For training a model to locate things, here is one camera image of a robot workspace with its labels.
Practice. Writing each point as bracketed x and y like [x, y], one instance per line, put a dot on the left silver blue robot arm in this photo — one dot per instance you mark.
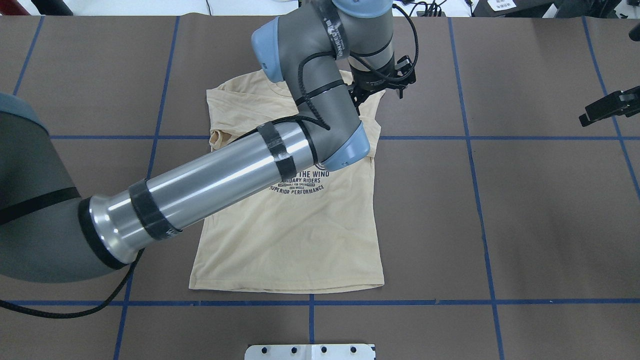
[330, 54]

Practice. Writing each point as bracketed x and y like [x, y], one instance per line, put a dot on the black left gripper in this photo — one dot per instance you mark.
[368, 86]

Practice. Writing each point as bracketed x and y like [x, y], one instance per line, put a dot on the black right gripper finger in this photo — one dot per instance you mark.
[618, 103]

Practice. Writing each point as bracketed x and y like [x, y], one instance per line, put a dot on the cream long-sleeve graphic shirt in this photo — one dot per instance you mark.
[313, 234]

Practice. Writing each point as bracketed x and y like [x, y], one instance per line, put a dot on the brown paper table cover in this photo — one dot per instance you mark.
[506, 229]

